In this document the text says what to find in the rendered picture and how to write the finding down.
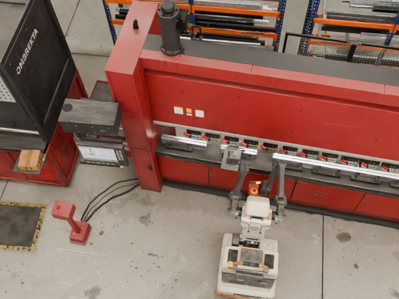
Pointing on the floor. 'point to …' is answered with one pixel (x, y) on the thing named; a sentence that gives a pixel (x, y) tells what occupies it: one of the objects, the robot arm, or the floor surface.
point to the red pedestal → (78, 229)
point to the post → (351, 51)
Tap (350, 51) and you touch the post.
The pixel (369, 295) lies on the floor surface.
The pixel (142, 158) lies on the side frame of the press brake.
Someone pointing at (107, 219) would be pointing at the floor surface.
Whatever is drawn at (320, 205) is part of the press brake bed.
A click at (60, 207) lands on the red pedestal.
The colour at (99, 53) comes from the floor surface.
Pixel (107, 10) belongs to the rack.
